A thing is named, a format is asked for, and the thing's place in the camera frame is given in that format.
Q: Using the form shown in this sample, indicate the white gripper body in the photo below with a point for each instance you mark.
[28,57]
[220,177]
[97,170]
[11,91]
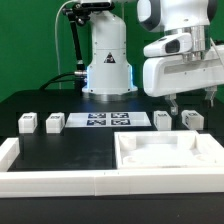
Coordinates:
[171,68]

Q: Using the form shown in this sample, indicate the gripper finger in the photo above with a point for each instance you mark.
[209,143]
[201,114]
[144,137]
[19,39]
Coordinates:
[210,95]
[172,105]

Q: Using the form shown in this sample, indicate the white square table top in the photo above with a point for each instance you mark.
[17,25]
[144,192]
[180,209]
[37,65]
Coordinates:
[166,149]

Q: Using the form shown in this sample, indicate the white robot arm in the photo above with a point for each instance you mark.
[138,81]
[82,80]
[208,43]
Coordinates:
[109,75]

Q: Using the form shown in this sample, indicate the white U-shaped obstacle fence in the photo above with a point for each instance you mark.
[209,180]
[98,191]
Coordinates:
[103,182]

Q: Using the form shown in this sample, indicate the white AprilTag base sheet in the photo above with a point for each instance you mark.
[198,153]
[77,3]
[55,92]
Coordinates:
[107,119]

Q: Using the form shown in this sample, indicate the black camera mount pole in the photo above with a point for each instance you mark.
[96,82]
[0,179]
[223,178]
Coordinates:
[75,20]

